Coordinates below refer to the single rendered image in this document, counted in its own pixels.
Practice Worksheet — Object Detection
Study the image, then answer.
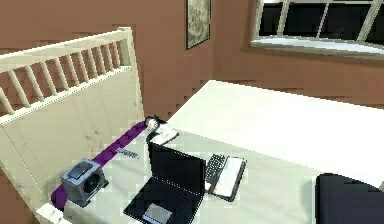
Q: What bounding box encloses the framed grey wall picture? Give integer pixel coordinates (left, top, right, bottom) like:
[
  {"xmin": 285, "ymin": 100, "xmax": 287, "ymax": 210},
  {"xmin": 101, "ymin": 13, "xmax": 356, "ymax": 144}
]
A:
[{"xmin": 185, "ymin": 0, "xmax": 212, "ymax": 51}]

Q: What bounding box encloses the black open laptop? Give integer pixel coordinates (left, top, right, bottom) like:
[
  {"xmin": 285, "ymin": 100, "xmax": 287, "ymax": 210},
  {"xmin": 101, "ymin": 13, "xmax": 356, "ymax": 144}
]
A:
[{"xmin": 123, "ymin": 141, "xmax": 207, "ymax": 224}]

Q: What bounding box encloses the black and white small object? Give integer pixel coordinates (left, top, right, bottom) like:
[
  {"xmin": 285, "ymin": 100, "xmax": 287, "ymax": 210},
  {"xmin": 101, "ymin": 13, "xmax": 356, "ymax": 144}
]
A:
[{"xmin": 144, "ymin": 114, "xmax": 165, "ymax": 132}]

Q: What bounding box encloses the white desk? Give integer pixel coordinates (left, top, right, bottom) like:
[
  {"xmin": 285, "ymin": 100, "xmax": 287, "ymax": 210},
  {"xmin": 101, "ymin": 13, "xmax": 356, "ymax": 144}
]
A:
[{"xmin": 167, "ymin": 79, "xmax": 384, "ymax": 191}]

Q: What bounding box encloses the grey cube alarm clock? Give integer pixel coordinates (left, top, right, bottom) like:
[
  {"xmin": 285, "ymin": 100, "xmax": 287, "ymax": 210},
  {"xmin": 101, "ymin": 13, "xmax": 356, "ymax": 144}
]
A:
[{"xmin": 60, "ymin": 158, "xmax": 110, "ymax": 208}]

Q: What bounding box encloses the white framed window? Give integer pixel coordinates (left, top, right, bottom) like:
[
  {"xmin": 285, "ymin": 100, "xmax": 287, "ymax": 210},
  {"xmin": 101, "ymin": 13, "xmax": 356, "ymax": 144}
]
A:
[{"xmin": 250, "ymin": 0, "xmax": 384, "ymax": 61}]

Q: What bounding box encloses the black pillow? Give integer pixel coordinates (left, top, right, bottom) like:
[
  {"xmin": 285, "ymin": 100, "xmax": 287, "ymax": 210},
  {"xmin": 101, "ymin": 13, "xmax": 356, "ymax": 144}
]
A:
[{"xmin": 315, "ymin": 172, "xmax": 384, "ymax": 224}]

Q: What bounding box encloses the small grey remote control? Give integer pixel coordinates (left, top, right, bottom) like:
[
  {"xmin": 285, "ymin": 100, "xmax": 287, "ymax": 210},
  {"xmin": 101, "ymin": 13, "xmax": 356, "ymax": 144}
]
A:
[{"xmin": 116, "ymin": 148, "xmax": 141, "ymax": 160}]

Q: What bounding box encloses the white slatted bed frame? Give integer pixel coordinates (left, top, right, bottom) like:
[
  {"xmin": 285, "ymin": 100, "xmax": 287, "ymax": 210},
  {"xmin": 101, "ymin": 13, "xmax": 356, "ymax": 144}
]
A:
[{"xmin": 0, "ymin": 26, "xmax": 384, "ymax": 224}]

